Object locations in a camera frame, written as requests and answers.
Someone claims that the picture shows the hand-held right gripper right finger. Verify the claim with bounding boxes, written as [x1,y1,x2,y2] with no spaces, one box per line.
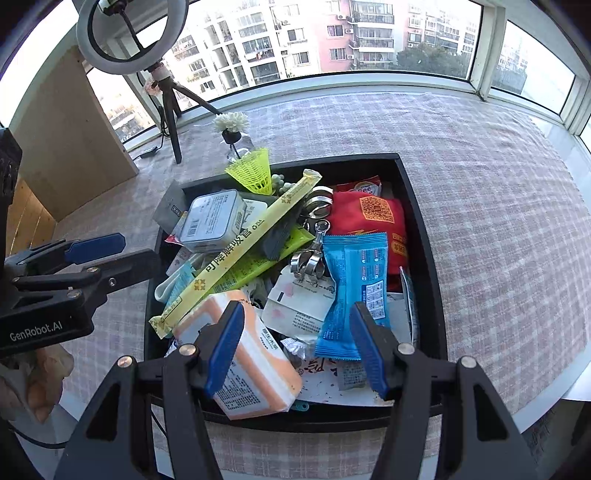
[349,301,539,480]

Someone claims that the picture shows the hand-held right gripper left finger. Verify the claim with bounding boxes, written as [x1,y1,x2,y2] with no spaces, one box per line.
[54,300,245,480]

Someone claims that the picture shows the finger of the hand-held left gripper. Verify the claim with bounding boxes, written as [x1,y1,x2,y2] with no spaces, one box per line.
[11,248,161,302]
[4,233,126,277]

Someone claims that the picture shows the blue wipe packet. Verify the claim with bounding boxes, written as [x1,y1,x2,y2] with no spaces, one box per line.
[315,232,391,361]

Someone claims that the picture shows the white floral packet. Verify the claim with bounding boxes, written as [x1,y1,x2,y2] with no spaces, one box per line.
[261,272,338,335]

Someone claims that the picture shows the black tray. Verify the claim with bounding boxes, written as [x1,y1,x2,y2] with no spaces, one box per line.
[143,152,448,433]

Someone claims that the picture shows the white tin box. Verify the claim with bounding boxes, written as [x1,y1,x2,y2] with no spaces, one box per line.
[179,189,247,254]

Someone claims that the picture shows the yellow stick packet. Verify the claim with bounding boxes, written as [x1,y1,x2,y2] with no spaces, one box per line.
[148,169,322,340]

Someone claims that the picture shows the silver metal clip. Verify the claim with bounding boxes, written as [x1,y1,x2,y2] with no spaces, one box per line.
[290,220,333,280]

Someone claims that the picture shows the pink plaid desktop cloth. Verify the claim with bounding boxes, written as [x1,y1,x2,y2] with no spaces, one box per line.
[55,92,583,462]

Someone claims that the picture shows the person's left hand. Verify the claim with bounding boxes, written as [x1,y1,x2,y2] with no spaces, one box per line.
[0,344,75,423]

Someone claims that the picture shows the orange tissue packet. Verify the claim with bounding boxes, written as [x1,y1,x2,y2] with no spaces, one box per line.
[173,290,304,421]

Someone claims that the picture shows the white red-print paper packet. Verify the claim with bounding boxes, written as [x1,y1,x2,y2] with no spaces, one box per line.
[295,355,393,407]

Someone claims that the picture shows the silver candy wrapper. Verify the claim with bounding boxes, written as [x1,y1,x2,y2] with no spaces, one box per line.
[281,337,317,365]

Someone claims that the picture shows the pine plank panel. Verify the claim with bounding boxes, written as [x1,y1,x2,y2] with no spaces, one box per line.
[4,178,58,259]

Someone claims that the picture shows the yellow-green snack packet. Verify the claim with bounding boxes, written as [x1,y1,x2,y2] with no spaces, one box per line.
[203,226,317,296]

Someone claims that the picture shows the dark grey ribbed packet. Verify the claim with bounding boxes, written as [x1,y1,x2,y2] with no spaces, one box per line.
[261,203,308,260]

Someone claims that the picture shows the red packet with square code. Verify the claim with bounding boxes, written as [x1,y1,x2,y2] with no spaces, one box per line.
[330,190,409,289]

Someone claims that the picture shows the black tripod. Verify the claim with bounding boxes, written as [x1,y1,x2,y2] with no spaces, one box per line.
[148,65,222,164]

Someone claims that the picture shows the yellow-green shuttlecock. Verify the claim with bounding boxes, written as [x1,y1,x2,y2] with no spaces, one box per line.
[225,148,274,195]

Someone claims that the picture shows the silver metal rings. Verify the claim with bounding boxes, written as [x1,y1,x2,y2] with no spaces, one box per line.
[300,186,334,220]

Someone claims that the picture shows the red white snack packet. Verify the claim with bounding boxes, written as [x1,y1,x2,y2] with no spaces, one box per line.
[332,175,384,197]

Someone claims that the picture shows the white flower in small vase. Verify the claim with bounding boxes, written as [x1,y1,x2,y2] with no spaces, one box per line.
[212,111,256,162]

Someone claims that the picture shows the apartment buildings outside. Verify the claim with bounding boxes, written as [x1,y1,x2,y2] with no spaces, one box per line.
[161,0,481,93]

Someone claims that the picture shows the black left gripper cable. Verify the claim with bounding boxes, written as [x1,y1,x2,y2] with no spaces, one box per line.
[7,422,70,449]

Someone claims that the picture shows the pale green bead string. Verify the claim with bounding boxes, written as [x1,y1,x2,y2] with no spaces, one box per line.
[270,173,296,195]

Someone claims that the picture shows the white ring light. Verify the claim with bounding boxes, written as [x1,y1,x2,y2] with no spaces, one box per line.
[75,0,190,75]

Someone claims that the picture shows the white window frame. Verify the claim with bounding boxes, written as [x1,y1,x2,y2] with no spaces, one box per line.
[0,0,591,153]

